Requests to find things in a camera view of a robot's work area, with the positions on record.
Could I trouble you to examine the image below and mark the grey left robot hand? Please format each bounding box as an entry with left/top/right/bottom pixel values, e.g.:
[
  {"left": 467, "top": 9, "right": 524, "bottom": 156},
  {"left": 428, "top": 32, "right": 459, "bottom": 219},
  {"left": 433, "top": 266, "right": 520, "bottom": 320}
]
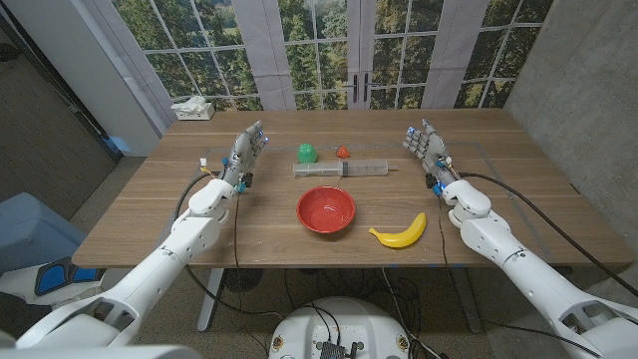
[{"left": 218, "top": 120, "right": 270, "bottom": 194}]

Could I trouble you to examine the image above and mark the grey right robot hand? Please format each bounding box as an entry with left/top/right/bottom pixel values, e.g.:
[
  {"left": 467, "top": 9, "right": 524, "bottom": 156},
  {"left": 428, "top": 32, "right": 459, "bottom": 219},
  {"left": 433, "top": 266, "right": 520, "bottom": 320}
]
[{"left": 402, "top": 118, "right": 463, "bottom": 196}]

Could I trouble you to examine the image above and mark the large clear plastic syringe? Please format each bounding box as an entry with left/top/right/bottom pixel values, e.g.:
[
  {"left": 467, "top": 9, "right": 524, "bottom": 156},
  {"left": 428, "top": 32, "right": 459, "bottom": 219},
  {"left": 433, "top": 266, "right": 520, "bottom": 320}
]
[{"left": 292, "top": 159, "right": 399, "bottom": 180}]

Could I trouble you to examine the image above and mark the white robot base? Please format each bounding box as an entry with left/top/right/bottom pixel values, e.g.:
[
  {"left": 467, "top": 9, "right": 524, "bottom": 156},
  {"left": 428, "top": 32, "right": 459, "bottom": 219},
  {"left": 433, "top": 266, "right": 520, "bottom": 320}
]
[{"left": 268, "top": 296, "right": 413, "bottom": 359}]

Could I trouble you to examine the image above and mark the green egg-shaped toy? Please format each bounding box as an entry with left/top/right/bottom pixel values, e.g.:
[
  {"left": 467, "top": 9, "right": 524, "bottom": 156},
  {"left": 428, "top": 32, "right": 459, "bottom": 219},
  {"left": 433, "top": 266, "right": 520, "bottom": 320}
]
[{"left": 297, "top": 143, "right": 318, "bottom": 165}]

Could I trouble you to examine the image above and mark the yellow toy banana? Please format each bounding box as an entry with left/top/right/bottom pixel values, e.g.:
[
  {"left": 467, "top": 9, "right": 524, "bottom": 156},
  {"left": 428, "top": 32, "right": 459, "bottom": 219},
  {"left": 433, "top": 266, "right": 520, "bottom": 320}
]
[{"left": 368, "top": 211, "right": 428, "bottom": 249}]

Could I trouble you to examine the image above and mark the red bowl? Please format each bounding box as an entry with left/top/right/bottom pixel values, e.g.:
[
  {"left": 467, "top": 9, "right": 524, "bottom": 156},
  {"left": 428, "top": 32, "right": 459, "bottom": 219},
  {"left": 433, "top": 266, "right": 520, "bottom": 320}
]
[{"left": 296, "top": 184, "right": 357, "bottom": 234}]

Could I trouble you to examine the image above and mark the white tissue box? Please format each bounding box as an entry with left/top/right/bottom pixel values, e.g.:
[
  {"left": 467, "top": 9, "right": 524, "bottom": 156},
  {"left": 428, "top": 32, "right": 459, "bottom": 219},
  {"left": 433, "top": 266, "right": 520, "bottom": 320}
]
[{"left": 170, "top": 96, "right": 216, "bottom": 122}]

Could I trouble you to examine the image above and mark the round black fan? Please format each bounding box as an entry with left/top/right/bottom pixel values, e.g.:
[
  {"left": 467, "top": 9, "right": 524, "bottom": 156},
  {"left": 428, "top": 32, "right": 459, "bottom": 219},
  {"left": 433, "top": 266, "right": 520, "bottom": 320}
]
[{"left": 223, "top": 267, "right": 264, "bottom": 293}]

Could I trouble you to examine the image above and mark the printed window backdrop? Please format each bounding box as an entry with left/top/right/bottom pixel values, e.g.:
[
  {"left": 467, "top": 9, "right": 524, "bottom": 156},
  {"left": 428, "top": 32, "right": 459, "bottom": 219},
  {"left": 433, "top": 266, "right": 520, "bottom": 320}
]
[{"left": 82, "top": 0, "right": 554, "bottom": 134}]

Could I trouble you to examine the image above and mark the white table leg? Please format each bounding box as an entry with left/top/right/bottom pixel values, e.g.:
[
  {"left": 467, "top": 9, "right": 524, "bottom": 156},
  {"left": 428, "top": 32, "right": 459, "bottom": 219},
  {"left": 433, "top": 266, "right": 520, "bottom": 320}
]
[{"left": 196, "top": 267, "right": 225, "bottom": 333}]

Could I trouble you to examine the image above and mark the grey table leg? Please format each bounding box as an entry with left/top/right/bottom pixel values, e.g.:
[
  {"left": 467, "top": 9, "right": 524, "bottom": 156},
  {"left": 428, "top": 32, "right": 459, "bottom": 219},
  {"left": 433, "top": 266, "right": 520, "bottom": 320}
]
[{"left": 451, "top": 267, "right": 483, "bottom": 334}]

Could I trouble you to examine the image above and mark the light blue bin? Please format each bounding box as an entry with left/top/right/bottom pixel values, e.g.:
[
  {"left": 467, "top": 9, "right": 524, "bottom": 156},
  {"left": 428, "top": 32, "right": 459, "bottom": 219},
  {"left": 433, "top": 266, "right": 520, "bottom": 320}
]
[{"left": 0, "top": 191, "right": 89, "bottom": 274}]

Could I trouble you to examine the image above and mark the white device with blue pads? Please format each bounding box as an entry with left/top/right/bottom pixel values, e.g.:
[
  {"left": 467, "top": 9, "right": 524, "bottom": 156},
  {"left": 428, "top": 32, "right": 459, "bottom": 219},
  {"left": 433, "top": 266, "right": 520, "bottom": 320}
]
[{"left": 0, "top": 256, "right": 109, "bottom": 306}]

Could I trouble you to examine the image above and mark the white robot torso edge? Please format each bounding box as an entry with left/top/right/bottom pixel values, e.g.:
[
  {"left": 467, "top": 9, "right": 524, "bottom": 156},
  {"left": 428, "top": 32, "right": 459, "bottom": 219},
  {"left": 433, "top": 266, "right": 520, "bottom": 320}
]
[{"left": 0, "top": 343, "right": 203, "bottom": 359}]

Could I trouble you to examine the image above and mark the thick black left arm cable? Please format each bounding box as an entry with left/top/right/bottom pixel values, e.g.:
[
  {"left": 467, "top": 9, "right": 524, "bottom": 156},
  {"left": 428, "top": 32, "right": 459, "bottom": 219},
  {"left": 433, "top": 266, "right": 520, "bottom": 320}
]
[{"left": 172, "top": 172, "right": 284, "bottom": 320}]

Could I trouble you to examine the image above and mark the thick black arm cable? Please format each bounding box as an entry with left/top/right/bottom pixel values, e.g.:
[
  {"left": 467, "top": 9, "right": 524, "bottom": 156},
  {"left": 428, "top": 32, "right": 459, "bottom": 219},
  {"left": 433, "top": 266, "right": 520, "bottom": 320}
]
[
  {"left": 172, "top": 172, "right": 284, "bottom": 320},
  {"left": 457, "top": 172, "right": 638, "bottom": 299}
]

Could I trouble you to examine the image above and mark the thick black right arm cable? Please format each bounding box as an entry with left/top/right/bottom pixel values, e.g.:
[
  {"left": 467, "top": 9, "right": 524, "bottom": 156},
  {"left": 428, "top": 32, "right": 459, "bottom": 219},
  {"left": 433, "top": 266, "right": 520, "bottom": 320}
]
[{"left": 457, "top": 172, "right": 638, "bottom": 299}]

